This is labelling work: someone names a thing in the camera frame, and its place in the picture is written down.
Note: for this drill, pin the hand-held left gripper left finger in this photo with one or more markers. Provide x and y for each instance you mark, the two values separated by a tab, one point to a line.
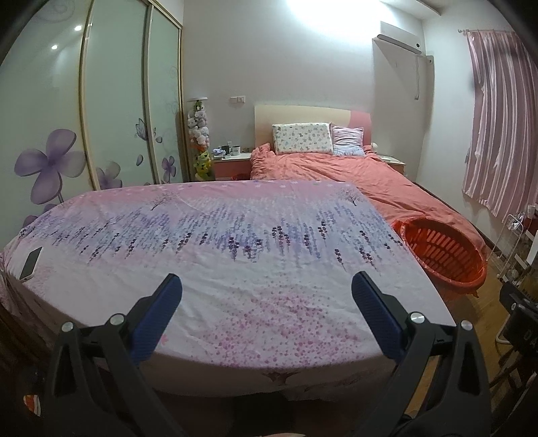
155	323

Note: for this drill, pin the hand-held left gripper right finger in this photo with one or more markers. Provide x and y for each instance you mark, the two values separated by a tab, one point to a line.
378	323

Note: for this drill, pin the orange plastic laundry basket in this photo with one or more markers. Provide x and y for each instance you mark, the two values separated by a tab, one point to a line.
445	252

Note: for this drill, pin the floral pink tablecloth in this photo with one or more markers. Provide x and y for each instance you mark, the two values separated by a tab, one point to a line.
252	273

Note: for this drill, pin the white smartphone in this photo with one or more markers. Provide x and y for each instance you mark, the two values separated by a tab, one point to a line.
30	262

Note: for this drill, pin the coral duvet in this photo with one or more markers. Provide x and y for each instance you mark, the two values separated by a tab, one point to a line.
336	168

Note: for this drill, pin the wooden nightstand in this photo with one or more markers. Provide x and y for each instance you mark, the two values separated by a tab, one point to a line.
393	161

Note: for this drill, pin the green yellow plush toy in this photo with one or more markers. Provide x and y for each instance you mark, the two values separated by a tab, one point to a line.
203	164

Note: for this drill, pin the pink white nightstand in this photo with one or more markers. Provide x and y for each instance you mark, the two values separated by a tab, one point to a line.
231	166

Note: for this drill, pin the pink striped pillow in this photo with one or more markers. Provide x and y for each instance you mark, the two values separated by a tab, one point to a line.
348	140

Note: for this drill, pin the white mug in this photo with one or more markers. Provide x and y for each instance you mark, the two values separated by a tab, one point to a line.
235	150

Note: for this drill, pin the white floral pillow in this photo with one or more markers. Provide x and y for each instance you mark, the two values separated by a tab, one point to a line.
301	138

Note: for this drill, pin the stack of plush toys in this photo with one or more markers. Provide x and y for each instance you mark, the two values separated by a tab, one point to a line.
198	126

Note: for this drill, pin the pink striped curtain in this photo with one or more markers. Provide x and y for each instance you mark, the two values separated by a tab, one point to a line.
500	117

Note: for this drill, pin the cream and pink headboard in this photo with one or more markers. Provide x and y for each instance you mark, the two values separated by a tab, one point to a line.
302	113

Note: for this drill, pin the flower print sliding wardrobe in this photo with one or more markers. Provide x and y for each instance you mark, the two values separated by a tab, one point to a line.
105	105

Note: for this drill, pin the white air conditioner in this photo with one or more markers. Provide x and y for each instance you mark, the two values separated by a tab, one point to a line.
397	42

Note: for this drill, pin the wall sockets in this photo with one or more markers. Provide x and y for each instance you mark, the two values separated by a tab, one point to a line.
237	99

